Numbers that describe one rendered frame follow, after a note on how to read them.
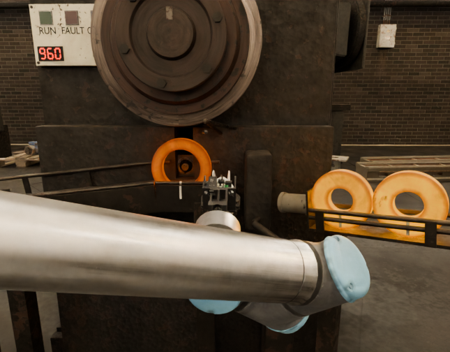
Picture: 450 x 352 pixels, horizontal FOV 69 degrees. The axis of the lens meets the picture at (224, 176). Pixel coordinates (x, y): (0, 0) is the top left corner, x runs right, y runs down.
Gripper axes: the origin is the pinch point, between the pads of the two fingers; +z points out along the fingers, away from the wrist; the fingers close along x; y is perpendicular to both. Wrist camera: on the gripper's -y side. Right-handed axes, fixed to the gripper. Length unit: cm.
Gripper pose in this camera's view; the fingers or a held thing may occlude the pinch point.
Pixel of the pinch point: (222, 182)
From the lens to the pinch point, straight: 83.9
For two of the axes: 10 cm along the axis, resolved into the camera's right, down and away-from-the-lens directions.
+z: 0.4, -5.1, 8.6
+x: -10.0, -0.1, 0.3
